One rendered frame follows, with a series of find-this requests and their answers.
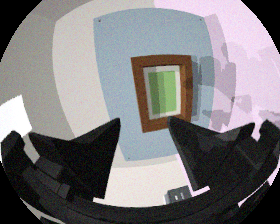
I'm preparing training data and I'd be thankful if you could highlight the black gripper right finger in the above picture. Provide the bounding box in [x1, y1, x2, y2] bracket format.
[167, 115, 254, 192]

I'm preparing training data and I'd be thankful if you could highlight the brown picture frame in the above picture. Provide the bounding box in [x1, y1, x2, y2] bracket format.
[131, 55, 193, 133]

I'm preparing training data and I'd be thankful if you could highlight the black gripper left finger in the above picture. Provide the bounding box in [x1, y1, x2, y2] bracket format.
[28, 117, 121, 200]

